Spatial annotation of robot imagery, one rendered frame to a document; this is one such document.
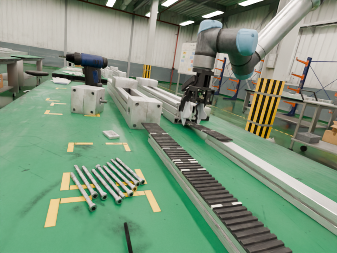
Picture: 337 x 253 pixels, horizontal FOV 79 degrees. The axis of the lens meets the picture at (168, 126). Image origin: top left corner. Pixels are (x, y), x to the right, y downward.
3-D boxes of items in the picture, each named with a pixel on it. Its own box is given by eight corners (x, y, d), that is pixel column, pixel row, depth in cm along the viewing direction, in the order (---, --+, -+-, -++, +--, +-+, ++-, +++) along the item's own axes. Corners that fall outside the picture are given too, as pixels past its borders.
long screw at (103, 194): (108, 199, 31) (108, 193, 31) (101, 201, 30) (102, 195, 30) (86, 168, 39) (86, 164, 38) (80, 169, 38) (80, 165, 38)
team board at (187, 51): (169, 100, 717) (177, 40, 666) (179, 100, 750) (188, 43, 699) (202, 110, 612) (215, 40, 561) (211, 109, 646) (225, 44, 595)
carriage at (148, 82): (156, 91, 135) (158, 81, 133) (140, 89, 130) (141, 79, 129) (150, 88, 149) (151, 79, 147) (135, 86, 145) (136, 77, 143)
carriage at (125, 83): (136, 94, 105) (138, 81, 103) (115, 92, 101) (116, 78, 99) (130, 90, 119) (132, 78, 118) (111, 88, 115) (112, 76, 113)
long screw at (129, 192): (133, 196, 32) (134, 191, 32) (128, 198, 32) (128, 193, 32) (106, 168, 40) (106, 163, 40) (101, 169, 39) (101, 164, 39)
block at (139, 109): (165, 130, 71) (169, 103, 69) (130, 129, 66) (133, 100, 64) (157, 123, 79) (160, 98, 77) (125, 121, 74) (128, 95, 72)
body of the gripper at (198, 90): (193, 105, 69) (200, 68, 66) (182, 100, 77) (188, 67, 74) (212, 106, 72) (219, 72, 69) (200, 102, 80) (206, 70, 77)
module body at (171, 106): (194, 124, 85) (198, 105, 83) (173, 123, 82) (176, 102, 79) (146, 94, 156) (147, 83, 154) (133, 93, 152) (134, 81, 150)
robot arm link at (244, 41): (260, 47, 68) (228, 45, 74) (259, 22, 59) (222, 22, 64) (253, 68, 67) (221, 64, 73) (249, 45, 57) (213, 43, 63)
